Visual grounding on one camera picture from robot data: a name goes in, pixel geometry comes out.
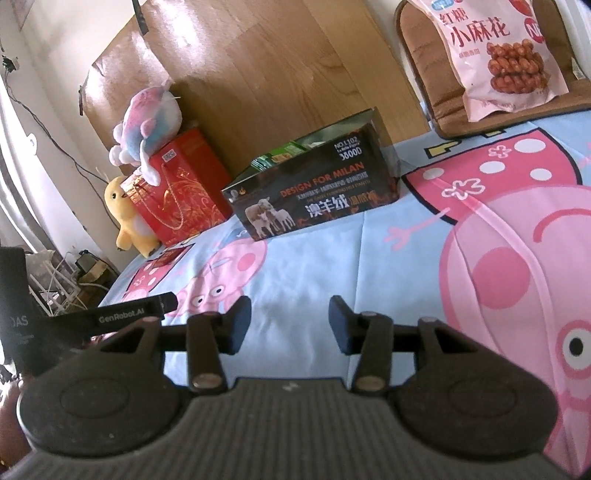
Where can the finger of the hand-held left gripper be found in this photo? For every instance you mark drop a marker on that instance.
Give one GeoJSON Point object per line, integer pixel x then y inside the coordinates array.
{"type": "Point", "coordinates": [115, 316]}

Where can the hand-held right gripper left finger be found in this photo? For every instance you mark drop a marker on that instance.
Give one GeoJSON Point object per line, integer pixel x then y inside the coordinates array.
{"type": "Point", "coordinates": [238, 323]}

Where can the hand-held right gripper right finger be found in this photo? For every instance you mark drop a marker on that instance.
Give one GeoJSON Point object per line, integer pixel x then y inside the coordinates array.
{"type": "Point", "coordinates": [339, 323]}

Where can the black cardboard box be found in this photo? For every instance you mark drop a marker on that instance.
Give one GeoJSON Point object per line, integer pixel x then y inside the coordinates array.
{"type": "Point", "coordinates": [323, 194]}

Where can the small dark green snack packet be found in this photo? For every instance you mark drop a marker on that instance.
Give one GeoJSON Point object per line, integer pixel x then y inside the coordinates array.
{"type": "Point", "coordinates": [263, 162]}

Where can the large green snack packet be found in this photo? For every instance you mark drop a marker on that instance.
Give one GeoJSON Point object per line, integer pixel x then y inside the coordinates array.
{"type": "Point", "coordinates": [291, 150]}

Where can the pig printed blue blanket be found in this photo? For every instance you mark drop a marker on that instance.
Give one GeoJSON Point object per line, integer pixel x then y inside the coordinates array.
{"type": "Point", "coordinates": [323, 258]}

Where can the yellow duck plush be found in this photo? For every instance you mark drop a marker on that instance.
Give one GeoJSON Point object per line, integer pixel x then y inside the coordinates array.
{"type": "Point", "coordinates": [131, 226]}

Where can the red gift bag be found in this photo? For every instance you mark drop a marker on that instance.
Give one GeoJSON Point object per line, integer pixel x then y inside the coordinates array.
{"type": "Point", "coordinates": [189, 194]}

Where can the pastel plush toy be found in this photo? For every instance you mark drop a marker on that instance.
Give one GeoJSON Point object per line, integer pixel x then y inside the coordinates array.
{"type": "Point", "coordinates": [147, 115]}

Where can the wooden board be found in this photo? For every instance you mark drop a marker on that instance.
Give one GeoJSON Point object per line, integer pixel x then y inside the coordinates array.
{"type": "Point", "coordinates": [254, 69]}

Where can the wooden chair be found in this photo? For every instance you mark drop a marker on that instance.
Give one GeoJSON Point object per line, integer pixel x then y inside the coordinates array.
{"type": "Point", "coordinates": [429, 69]}

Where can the black tape strip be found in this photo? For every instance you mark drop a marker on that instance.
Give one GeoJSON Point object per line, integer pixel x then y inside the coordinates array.
{"type": "Point", "coordinates": [141, 16]}

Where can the large pink snack bag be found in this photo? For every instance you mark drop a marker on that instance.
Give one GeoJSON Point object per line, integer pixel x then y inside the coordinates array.
{"type": "Point", "coordinates": [498, 46]}

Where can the black wall plug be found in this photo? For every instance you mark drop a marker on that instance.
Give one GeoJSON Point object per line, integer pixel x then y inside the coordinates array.
{"type": "Point", "coordinates": [8, 63]}

